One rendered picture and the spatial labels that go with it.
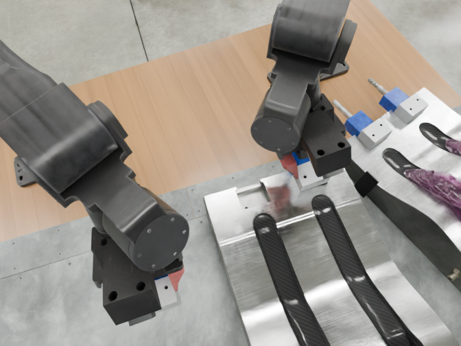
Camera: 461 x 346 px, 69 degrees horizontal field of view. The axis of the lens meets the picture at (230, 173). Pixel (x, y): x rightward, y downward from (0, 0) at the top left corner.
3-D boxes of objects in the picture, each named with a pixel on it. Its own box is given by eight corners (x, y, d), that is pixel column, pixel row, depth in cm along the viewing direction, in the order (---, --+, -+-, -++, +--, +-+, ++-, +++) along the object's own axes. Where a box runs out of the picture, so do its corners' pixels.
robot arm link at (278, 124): (309, 163, 39) (341, 84, 29) (239, 141, 41) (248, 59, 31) (327, 98, 45) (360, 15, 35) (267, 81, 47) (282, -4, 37)
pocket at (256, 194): (233, 195, 62) (234, 187, 59) (260, 187, 63) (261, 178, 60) (241, 217, 60) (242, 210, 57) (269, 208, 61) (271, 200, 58)
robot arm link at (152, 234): (211, 222, 32) (156, 131, 24) (143, 291, 30) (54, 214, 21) (149, 176, 40) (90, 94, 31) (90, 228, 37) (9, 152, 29)
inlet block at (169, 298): (129, 232, 54) (121, 222, 49) (160, 222, 55) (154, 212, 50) (148, 316, 49) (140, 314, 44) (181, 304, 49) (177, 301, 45)
